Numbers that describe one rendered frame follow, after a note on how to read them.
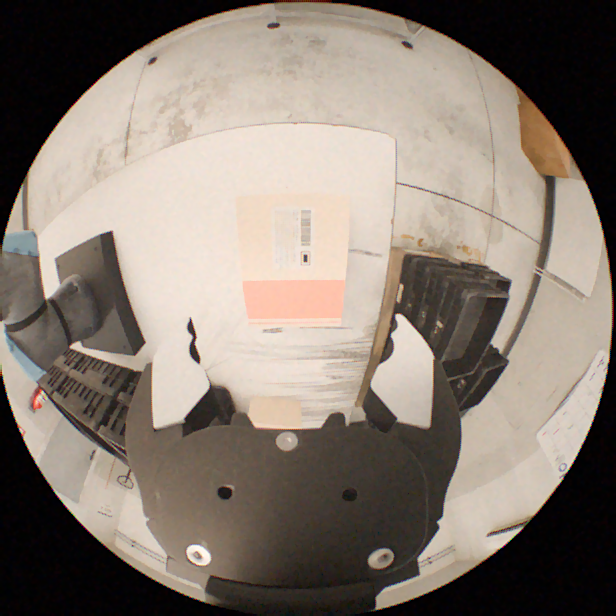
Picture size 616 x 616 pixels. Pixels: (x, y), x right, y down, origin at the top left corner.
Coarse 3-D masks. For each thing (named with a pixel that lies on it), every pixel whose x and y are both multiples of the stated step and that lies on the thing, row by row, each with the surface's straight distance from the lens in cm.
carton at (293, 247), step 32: (256, 224) 22; (288, 224) 21; (320, 224) 21; (256, 256) 22; (288, 256) 22; (320, 256) 22; (256, 288) 23; (288, 288) 23; (320, 288) 23; (256, 320) 25; (288, 320) 25; (320, 320) 25
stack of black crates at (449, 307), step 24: (408, 264) 95; (432, 264) 91; (456, 264) 106; (408, 288) 93; (432, 288) 80; (456, 288) 70; (480, 288) 80; (408, 312) 94; (432, 312) 81; (456, 312) 69; (480, 312) 96; (432, 336) 80; (456, 336) 92; (480, 336) 98; (456, 360) 103; (480, 360) 100
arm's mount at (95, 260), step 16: (96, 240) 45; (112, 240) 45; (64, 256) 59; (80, 256) 51; (96, 256) 45; (112, 256) 45; (64, 272) 61; (80, 272) 52; (96, 272) 46; (112, 272) 44; (96, 288) 48; (112, 288) 44; (112, 304) 45; (128, 304) 47; (112, 320) 48; (128, 320) 47; (96, 336) 58; (112, 336) 51; (128, 336) 47; (112, 352) 55; (128, 352) 50
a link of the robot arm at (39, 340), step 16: (48, 304) 49; (32, 320) 44; (48, 320) 47; (16, 336) 45; (32, 336) 44; (48, 336) 46; (64, 336) 48; (16, 352) 45; (32, 352) 45; (48, 352) 47; (32, 368) 46; (48, 368) 51
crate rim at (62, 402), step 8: (56, 392) 80; (56, 400) 77; (64, 400) 73; (72, 408) 68; (80, 416) 63; (88, 416) 61; (88, 424) 59; (96, 424) 58; (96, 432) 58; (104, 448) 99; (128, 464) 97
